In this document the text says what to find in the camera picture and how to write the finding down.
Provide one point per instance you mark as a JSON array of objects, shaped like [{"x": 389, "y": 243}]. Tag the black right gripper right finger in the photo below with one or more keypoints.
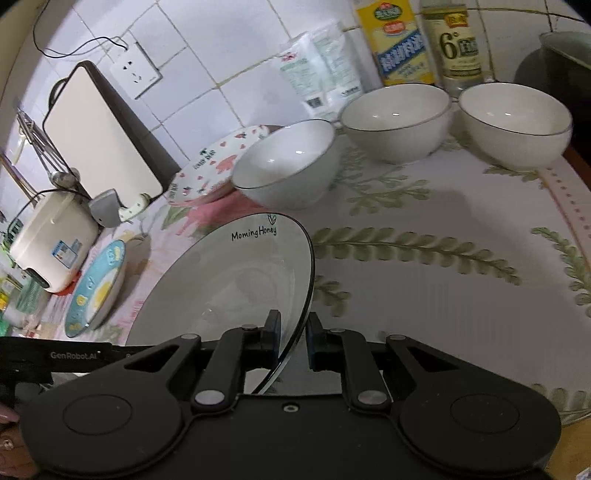
[{"x": 347, "y": 353}]

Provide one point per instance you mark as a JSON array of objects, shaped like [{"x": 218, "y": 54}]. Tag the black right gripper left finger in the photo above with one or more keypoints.
[{"x": 238, "y": 351}]

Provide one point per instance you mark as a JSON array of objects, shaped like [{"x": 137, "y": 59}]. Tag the white Morning Honey plate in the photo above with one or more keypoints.
[{"x": 234, "y": 276}]

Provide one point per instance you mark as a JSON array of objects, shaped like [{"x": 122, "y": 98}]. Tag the teal fried egg plate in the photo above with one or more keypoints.
[{"x": 97, "y": 290}]

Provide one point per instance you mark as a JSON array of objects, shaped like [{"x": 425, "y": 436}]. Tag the white ribbed bowl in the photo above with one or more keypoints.
[
  {"x": 399, "y": 124},
  {"x": 520, "y": 127},
  {"x": 290, "y": 169}
]

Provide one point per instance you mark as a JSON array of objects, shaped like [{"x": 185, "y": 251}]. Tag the pink lovely bear plate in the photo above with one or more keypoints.
[{"x": 208, "y": 177}]

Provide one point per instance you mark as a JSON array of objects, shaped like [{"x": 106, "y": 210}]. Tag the person's hand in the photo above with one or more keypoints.
[{"x": 16, "y": 461}]

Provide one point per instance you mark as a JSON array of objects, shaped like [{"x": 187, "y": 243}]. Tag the white rice cooker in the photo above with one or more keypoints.
[{"x": 54, "y": 243}]

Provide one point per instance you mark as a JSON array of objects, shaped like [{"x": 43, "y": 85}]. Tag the floral tablecloth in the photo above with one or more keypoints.
[{"x": 463, "y": 255}]

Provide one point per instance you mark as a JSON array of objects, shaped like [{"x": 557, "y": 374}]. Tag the hanging metal utensils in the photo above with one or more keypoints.
[{"x": 60, "y": 175}]

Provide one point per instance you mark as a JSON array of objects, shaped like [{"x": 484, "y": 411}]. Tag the white cutting board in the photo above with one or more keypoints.
[{"x": 92, "y": 130}]

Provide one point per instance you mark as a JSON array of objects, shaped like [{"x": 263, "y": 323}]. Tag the white salt bag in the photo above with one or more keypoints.
[{"x": 323, "y": 70}]

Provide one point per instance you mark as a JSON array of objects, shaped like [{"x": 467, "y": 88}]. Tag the yellow label cooking wine bottle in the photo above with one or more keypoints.
[{"x": 396, "y": 41}]

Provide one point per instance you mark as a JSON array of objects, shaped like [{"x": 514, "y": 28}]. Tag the clear white vinegar bottle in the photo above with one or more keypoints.
[{"x": 454, "y": 44}]

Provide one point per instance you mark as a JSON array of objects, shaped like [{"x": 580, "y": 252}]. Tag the black wok with lid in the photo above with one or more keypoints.
[{"x": 561, "y": 68}]

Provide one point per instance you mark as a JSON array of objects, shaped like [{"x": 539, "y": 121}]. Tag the grey cleaver white handle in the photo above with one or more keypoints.
[{"x": 108, "y": 211}]

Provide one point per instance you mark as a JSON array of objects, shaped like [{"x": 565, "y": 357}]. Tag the white wall socket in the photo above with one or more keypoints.
[{"x": 134, "y": 72}]

